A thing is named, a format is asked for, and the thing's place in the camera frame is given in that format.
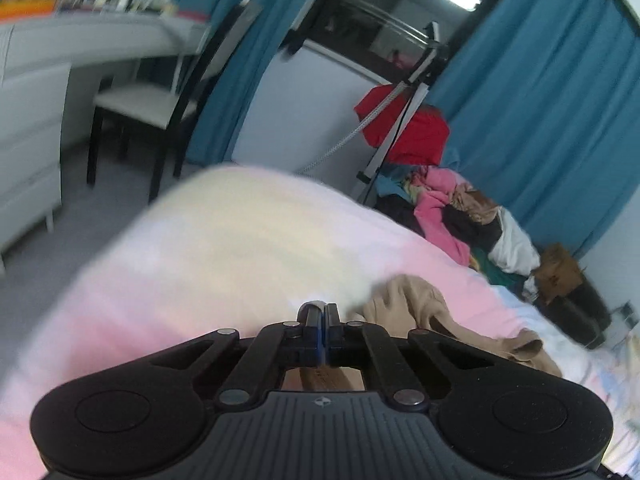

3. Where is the brown paper bag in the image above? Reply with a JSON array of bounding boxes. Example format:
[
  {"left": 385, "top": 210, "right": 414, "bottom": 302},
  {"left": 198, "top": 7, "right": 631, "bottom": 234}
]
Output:
[{"left": 534, "top": 243, "right": 584, "bottom": 304}]

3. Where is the red garment on tripod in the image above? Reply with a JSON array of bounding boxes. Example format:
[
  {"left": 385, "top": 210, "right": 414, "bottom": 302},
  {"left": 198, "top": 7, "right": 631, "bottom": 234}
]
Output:
[{"left": 354, "top": 84, "right": 450, "bottom": 166}]

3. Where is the black garment in pile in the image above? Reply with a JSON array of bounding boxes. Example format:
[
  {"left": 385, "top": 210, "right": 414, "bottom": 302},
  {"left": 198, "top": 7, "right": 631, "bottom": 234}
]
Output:
[{"left": 374, "top": 194, "right": 502, "bottom": 252}]

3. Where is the blue curtain beside desk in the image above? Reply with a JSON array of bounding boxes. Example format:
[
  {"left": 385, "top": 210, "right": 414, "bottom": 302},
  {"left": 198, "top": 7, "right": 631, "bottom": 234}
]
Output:
[{"left": 167, "top": 0, "right": 346, "bottom": 167}]

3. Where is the black and white chair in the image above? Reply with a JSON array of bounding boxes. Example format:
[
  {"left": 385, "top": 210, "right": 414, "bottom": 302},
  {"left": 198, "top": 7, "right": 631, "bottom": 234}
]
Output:
[{"left": 86, "top": 0, "right": 262, "bottom": 202}]

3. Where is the silver tripod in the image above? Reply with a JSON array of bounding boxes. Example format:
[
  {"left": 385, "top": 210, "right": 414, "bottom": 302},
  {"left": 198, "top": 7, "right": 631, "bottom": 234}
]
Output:
[{"left": 295, "top": 21, "right": 448, "bottom": 204}]

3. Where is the white desk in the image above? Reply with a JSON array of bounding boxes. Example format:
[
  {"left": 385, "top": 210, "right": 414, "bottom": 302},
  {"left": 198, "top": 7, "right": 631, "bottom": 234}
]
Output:
[{"left": 1, "top": 11, "right": 208, "bottom": 248}]

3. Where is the dark window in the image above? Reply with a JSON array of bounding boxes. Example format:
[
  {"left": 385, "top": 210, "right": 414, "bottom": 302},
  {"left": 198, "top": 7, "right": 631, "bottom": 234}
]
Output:
[{"left": 283, "top": 0, "right": 499, "bottom": 82}]

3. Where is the blue curtain beside sofa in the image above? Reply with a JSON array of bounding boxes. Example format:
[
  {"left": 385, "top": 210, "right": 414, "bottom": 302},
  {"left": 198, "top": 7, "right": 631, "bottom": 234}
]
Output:
[{"left": 428, "top": 0, "right": 639, "bottom": 255}]

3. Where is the tan garment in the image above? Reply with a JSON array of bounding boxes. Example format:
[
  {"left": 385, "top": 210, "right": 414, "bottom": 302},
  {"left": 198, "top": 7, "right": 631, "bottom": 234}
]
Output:
[{"left": 299, "top": 274, "right": 564, "bottom": 392}]

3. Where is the black sofa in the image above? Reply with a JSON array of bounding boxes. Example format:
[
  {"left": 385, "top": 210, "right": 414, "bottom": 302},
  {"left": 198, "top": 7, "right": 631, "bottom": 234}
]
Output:
[{"left": 534, "top": 276, "right": 612, "bottom": 350}]

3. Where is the pastel rainbow bed cover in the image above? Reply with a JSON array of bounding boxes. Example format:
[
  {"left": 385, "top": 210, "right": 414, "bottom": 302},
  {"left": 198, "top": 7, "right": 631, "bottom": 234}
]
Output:
[{"left": 1, "top": 166, "right": 639, "bottom": 479}]

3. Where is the pink garment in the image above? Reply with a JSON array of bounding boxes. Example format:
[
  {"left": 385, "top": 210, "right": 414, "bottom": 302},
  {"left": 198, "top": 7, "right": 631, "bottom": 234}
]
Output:
[{"left": 411, "top": 166, "right": 471, "bottom": 266}]

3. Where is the white garment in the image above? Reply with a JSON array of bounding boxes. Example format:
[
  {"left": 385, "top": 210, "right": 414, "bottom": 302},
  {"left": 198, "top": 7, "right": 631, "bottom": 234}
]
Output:
[{"left": 488, "top": 206, "right": 540, "bottom": 276}]

